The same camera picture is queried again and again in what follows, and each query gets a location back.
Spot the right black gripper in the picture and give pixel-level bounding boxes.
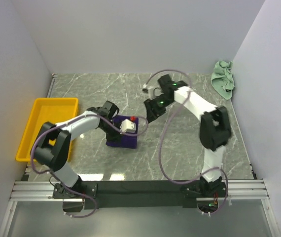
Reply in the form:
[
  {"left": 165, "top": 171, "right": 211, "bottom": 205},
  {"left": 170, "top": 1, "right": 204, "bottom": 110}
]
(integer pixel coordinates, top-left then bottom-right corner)
[{"left": 143, "top": 95, "right": 174, "bottom": 125}]

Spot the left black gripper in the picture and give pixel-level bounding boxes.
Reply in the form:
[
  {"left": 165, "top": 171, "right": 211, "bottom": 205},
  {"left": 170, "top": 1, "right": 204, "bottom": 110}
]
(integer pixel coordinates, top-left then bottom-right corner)
[{"left": 101, "top": 121, "right": 127, "bottom": 144}]

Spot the purple towel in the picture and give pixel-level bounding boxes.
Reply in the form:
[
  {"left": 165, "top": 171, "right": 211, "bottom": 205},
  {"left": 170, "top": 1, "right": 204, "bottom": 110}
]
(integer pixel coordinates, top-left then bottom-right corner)
[{"left": 105, "top": 115, "right": 139, "bottom": 149}]

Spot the green towel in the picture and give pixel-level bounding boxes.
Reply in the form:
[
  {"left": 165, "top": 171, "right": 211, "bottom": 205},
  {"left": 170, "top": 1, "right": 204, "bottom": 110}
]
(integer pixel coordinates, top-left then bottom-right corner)
[{"left": 211, "top": 60, "right": 235, "bottom": 100}]

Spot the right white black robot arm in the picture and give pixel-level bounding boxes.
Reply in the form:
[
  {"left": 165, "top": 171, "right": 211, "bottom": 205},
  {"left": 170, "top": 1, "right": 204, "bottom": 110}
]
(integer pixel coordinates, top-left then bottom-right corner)
[{"left": 142, "top": 75, "right": 232, "bottom": 198}]

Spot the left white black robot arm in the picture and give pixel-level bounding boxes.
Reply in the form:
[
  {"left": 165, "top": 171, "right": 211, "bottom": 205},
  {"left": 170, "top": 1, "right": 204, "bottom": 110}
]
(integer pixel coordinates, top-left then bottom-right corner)
[{"left": 30, "top": 101, "right": 121, "bottom": 198}]

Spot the yellow plastic tray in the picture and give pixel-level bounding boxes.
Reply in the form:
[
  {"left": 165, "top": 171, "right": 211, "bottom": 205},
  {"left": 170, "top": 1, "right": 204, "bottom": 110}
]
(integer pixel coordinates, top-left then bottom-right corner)
[{"left": 15, "top": 97, "right": 79, "bottom": 162}]

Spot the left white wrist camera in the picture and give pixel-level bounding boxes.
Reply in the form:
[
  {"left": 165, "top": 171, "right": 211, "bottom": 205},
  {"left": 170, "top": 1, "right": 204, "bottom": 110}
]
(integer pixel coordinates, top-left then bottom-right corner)
[{"left": 120, "top": 118, "right": 137, "bottom": 133}]

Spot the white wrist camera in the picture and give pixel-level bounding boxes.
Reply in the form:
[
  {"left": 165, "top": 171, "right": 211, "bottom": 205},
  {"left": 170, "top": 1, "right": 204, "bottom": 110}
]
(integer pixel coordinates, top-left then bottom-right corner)
[
  {"left": 120, "top": 118, "right": 137, "bottom": 133},
  {"left": 142, "top": 84, "right": 161, "bottom": 99}
]

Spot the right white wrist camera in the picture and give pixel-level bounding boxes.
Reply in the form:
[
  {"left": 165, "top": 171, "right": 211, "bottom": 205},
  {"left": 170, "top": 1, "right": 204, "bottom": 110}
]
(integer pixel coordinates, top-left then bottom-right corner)
[{"left": 142, "top": 84, "right": 161, "bottom": 99}]

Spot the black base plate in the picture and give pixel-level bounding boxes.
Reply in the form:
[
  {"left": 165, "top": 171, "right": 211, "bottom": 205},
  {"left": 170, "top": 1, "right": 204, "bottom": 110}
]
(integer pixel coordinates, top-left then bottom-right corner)
[{"left": 63, "top": 178, "right": 228, "bottom": 213}]

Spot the aluminium frame rail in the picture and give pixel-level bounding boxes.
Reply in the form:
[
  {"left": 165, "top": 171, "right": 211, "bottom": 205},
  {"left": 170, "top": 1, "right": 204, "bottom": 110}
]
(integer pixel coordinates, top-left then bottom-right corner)
[{"left": 0, "top": 178, "right": 281, "bottom": 237}]

